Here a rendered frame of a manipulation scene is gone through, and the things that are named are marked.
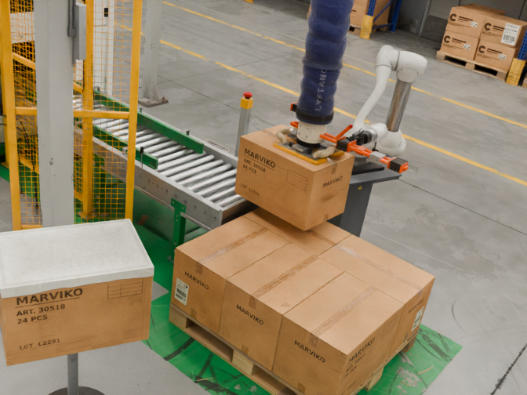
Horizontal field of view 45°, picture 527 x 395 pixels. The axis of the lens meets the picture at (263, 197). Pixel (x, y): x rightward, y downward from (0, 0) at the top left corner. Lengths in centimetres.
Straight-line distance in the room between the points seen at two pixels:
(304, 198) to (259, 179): 37
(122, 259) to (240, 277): 95
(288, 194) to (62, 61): 148
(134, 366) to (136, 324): 87
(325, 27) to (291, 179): 90
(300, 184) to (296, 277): 55
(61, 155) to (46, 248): 117
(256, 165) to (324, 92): 64
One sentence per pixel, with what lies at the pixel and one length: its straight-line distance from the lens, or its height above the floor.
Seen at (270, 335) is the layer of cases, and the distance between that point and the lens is 345.
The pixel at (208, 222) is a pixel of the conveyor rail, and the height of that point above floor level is 46.
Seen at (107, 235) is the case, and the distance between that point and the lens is 292.
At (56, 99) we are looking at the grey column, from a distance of 376.
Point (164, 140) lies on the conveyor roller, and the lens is 506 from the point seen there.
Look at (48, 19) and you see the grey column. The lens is 360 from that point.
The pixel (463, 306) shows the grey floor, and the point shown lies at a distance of 477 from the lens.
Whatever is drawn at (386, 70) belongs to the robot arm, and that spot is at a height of 150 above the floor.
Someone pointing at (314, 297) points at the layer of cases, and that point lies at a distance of 349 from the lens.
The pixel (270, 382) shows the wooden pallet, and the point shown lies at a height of 2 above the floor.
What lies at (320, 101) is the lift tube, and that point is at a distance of 369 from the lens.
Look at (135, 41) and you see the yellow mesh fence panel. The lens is 409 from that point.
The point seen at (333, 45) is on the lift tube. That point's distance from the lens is 359.
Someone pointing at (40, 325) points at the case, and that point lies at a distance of 278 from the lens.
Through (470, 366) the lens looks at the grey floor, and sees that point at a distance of 428.
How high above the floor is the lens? 260
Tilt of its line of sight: 28 degrees down
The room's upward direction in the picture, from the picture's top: 9 degrees clockwise
